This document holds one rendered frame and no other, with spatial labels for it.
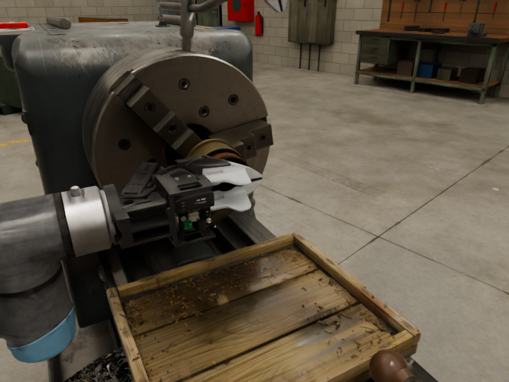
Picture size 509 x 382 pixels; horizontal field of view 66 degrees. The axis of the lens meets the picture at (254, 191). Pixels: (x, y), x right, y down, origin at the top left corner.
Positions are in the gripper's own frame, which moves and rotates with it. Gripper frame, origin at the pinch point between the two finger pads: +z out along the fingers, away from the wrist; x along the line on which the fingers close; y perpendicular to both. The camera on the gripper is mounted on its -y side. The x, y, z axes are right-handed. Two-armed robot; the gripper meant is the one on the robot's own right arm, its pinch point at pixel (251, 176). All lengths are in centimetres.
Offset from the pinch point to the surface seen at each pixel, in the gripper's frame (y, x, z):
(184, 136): -7.7, 4.9, -7.0
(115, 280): -18.0, -24.0, -19.2
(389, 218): -116, -109, 164
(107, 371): -23, -51, -24
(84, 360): -32, -54, -28
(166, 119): -9.6, 7.2, -8.9
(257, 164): -15.2, -5.1, 9.1
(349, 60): -581, -83, 515
